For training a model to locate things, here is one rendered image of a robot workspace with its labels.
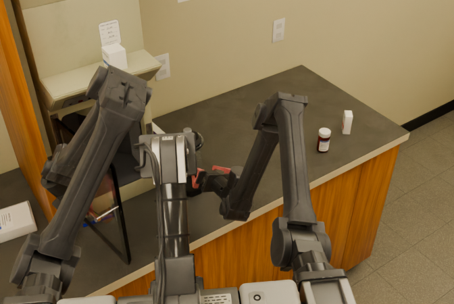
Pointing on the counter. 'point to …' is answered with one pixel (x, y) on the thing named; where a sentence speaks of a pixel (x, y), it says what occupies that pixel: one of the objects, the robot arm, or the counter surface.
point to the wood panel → (21, 117)
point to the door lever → (99, 215)
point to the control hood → (51, 90)
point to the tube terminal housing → (79, 48)
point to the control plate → (75, 100)
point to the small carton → (115, 56)
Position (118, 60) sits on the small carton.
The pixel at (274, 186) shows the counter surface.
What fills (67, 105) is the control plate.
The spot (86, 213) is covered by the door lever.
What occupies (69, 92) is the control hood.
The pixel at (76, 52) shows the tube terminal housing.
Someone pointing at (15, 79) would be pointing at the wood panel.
